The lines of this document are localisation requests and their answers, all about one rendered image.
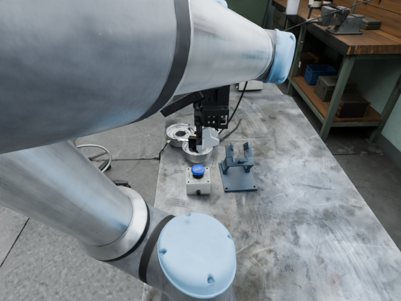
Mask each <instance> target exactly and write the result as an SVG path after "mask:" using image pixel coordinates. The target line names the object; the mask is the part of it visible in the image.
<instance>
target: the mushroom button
mask: <svg viewBox="0 0 401 301"><path fill-rule="evenodd" d="M191 172H192V173H193V174H195V175H197V176H199V175H201V174H203V173H204V172H205V167H204V166H203V165H200V164H196V165H194V166H193V167H192V168H191Z"/></svg>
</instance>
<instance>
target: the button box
mask: <svg viewBox="0 0 401 301"><path fill-rule="evenodd" d="M186 194H187V195H206V194H211V179H210V172H209V167H205V172H204V173H203V174H201V175H199V176H197V175H195V174H193V173H192V172H191V168H186Z"/></svg>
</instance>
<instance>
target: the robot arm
mask: <svg viewBox="0 0 401 301"><path fill-rule="evenodd" d="M294 51H295V36H294V35H293V34H292V33H290V32H282V31H279V30H278V29H274V30H268V29H263V28H261V27H259V26H257V25H256V24H254V23H253V22H251V21H249V20H247V19H246V18H244V17H242V16H240V15H239V14H237V13H235V12H234V11H232V10H230V9H228V8H227V3H226V1H225V0H0V205H1V206H3V207H6V208H8V209H10V210H12V211H15V212H17V213H20V214H22V215H24V216H26V217H29V218H31V219H33V220H36V221H37V222H40V223H42V224H45V225H47V226H49V227H51V228H54V229H56V230H58V231H60V232H63V233H65V234H68V235H70V236H72V237H74V238H76V239H77V242H78V244H79V246H80V248H81V250H82V251H83V252H84V253H85V254H86V255H87V256H89V257H92V258H93V259H96V260H99V261H101V262H104V263H107V264H110V265H112V266H114V267H116V268H118V269H120V270H122V271H124V272H126V273H128V274H130V275H132V276H133V277H135V278H137V279H139V280H141V281H142V282H144V283H146V284H148V285H150V286H151V287H153V288H155V289H157V290H159V291H161V292H163V293H162V297H161V301H237V300H236V295H235V292H234V290H233V287H232V282H233V279H234V277H235V272H236V252H235V245H234V242H233V239H232V237H231V235H230V233H229V231H228V230H227V229H226V227H225V226H224V225H223V224H222V223H220V222H219V221H218V220H217V219H215V218H213V217H211V216H209V215H207V214H203V213H196V212H191V213H190V214H188V215H185V214H184V213H183V214H180V215H178V216H174V215H172V214H169V213H167V212H165V211H162V210H160V209H158V208H155V207H153V206H151V205H150V204H148V203H147V202H146V201H145V200H144V199H143V197H142V196H141V195H140V194H139V193H137V192H136V191H135V190H133V189H131V188H127V187H123V186H116V185H115V184H114V183H113V182H112V181H111V180H110V179H109V178H108V177H107V176H106V175H105V174H104V173H103V172H102V171H101V170H99V169H98V168H97V167H96V166H95V165H94V164H93V163H92V162H91V161H90V160H89V159H88V158H87V157H86V156H85V155H84V154H83V153H82V152H81V151H80V150H79V149H78V148H77V147H76V146H75V145H74V144H73V143H71V142H70V141H69V140H72V139H76V138H79V137H84V136H89V135H92V134H97V133H101V132H104V131H107V130H111V129H114V128H118V127H121V126H124V125H128V124H132V123H135V122H138V121H142V120H144V119H146V118H149V117H151V116H153V115H154V114H156V113H158V112H159V111H160V112H161V113H162V115H163V116H164V117H167V116H169V115H170V114H173V113H174V112H176V111H178V110H180V109H182V108H184V107H186V106H188V105H190V104H192V103H193V108H194V119H195V126H196V149H197V151H198V152H199V153H200V154H202V150H203V149H204V148H209V147H213V146H217V145H218V144H219V140H218V139H216V137H217V136H218V131H216V130H213V129H212V128H218V129H228V124H229V94H230V84H236V83H240V82H245V81H251V80H255V81H261V82H263V83H268V82H269V83H274V84H281V83H283V82H284V81H285V79H286V78H287V76H288V73H289V70H290V67H291V63H292V59H293V56H294ZM226 115H227V124H225V123H226ZM202 126H203V128H202ZM211 127H212V128H211Z"/></svg>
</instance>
